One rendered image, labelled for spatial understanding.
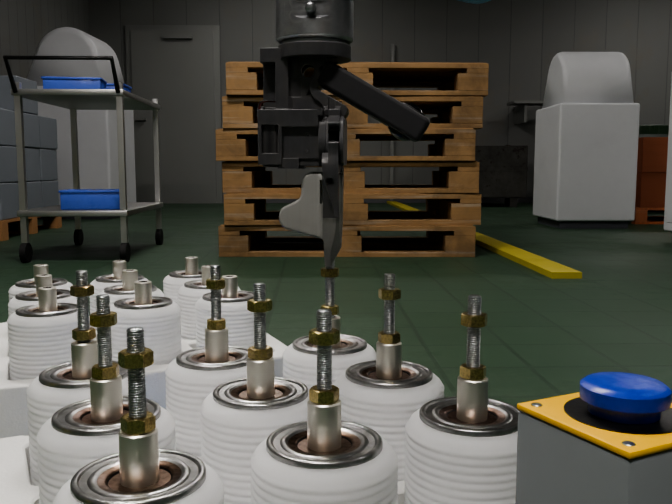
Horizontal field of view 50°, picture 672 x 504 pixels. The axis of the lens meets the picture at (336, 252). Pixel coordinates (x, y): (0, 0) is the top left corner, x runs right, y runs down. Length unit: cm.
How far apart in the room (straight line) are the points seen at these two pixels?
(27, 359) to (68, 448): 44
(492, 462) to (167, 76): 890
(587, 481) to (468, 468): 17
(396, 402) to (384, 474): 14
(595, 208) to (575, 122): 63
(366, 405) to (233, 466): 12
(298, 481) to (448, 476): 11
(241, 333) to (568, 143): 457
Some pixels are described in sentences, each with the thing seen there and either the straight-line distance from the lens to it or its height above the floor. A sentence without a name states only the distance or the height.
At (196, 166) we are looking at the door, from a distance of 916.
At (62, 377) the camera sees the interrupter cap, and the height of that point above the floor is 25.
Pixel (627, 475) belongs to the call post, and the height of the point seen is 30.
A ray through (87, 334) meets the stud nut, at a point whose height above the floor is 29.
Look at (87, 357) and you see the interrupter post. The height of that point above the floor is 27.
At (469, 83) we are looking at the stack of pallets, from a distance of 360.
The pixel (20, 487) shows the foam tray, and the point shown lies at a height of 18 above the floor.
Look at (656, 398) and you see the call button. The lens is 36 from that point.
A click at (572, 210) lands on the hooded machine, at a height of 13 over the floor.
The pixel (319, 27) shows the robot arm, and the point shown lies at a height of 56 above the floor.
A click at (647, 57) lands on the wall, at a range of 1012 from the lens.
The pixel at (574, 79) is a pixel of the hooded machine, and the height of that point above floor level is 106.
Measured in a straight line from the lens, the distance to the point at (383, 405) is 59.
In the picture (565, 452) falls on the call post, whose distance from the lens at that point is 35.
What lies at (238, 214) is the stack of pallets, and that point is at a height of 21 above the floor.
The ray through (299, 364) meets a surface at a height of 24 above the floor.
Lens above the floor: 43
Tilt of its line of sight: 7 degrees down
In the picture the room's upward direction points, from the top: straight up
